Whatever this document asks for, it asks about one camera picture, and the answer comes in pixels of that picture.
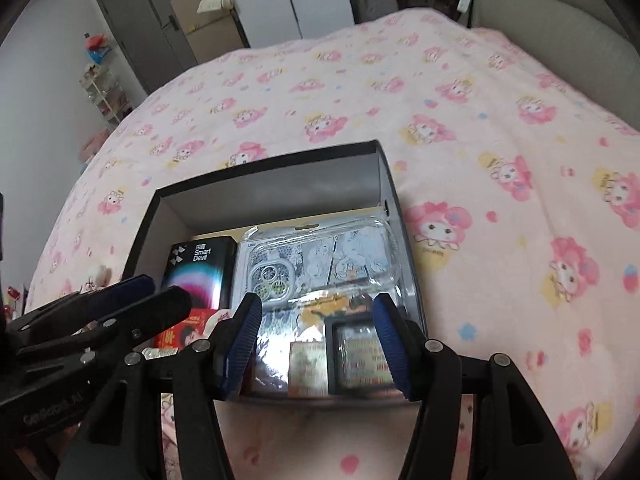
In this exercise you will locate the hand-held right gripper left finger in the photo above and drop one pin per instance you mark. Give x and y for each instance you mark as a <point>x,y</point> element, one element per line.
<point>240,345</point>

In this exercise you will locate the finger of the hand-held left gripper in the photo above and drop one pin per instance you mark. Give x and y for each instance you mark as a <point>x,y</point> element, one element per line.
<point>125,292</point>
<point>165,305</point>

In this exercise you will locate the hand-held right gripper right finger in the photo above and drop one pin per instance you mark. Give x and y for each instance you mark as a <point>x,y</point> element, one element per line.
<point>392,345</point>

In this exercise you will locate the red packet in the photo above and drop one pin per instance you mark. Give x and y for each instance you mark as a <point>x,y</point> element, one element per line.
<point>182,332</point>

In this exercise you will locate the crinkled clear plastic bag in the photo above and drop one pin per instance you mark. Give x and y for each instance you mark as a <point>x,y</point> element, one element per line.
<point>272,355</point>

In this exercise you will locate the black screen protector box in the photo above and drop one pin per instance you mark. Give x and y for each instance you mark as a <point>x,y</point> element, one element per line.
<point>200,270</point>

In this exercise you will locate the cartoon bead art packet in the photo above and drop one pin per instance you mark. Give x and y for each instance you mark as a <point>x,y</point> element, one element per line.
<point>325,307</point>

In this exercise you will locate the clear phone case package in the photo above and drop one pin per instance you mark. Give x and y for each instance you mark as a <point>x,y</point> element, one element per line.
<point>320,260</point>

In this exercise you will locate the black cardboard box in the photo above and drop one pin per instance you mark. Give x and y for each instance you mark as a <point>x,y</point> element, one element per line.
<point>280,195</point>

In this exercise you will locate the small white plush toy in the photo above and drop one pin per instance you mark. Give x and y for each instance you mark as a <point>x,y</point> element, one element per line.
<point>98,274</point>

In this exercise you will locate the pink soft cloth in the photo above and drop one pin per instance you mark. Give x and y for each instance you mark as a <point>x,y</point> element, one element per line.
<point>92,146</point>

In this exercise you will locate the pink printed blanket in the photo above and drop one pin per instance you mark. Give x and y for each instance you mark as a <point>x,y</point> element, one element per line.
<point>450,110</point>

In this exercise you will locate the red and blue plush toy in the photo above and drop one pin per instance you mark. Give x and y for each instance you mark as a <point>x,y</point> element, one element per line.
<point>97,47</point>

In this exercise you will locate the grey door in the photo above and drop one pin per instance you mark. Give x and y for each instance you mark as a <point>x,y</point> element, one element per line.
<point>140,35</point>

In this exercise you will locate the brown cardboard carton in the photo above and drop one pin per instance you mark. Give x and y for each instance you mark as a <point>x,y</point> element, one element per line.
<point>210,35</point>

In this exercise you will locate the white wardrobe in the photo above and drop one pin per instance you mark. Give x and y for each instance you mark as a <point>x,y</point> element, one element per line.
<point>310,0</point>

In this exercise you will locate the beige padded headboard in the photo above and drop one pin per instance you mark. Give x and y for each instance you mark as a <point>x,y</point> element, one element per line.
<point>550,45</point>

